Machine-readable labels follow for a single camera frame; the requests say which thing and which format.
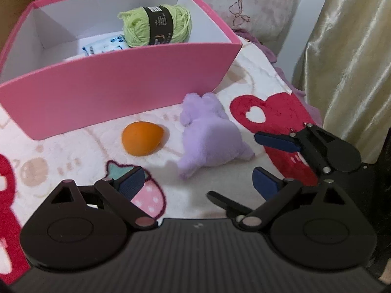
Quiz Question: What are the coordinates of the orange makeup sponge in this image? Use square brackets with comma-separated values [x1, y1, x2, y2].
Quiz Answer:
[121, 121, 164, 157]

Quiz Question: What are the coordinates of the pink cardboard box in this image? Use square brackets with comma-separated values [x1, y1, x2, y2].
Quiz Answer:
[1, 0, 241, 140]

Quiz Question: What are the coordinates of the green yarn ball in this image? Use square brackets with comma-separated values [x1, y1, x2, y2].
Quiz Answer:
[117, 5, 192, 48]

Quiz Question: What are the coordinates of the blue white wipes packet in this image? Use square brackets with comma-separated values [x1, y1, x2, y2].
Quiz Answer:
[82, 34, 129, 56]

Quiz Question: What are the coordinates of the beige satin curtain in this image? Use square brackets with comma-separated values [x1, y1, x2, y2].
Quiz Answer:
[297, 0, 390, 163]

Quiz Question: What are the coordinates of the purple plush toy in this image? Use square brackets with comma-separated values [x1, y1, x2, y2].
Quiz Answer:
[177, 93, 254, 178]

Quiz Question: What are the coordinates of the white bear pattern blanket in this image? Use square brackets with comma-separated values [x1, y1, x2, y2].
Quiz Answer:
[1, 34, 322, 284]

